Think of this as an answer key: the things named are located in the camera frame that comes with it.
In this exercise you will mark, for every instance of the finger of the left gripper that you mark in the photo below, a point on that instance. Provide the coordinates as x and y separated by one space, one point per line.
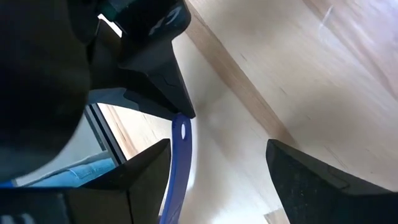
161 62
124 81

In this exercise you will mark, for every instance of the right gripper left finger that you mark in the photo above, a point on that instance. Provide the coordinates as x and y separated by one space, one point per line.
124 193

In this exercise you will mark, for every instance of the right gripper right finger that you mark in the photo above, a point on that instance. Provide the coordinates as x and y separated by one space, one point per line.
326 193

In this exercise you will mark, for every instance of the blue paper sheet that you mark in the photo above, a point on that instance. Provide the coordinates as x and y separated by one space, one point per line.
81 174

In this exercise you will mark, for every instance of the black aluminium table frame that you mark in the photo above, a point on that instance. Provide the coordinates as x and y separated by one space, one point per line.
105 133

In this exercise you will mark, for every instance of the navy blue measuring cup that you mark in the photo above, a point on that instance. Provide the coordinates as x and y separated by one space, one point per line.
180 161

